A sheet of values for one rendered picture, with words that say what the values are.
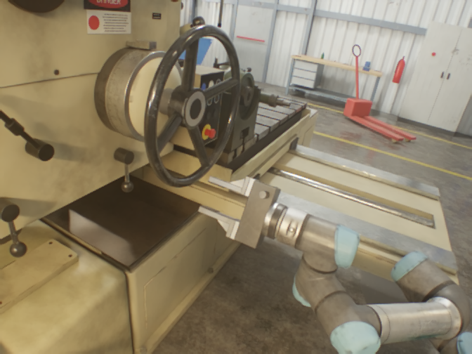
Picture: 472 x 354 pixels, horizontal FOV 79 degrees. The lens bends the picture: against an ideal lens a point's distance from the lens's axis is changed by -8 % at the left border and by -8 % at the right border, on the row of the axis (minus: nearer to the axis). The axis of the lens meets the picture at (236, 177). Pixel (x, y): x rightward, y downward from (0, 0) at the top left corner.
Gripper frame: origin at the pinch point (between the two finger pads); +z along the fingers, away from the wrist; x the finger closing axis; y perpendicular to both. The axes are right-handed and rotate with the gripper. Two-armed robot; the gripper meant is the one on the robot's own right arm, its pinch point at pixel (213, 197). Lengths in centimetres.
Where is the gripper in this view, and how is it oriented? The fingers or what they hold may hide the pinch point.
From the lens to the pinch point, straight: 68.6
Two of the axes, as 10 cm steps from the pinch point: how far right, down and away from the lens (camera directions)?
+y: -3.3, -0.8, -9.4
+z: -8.9, -3.1, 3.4
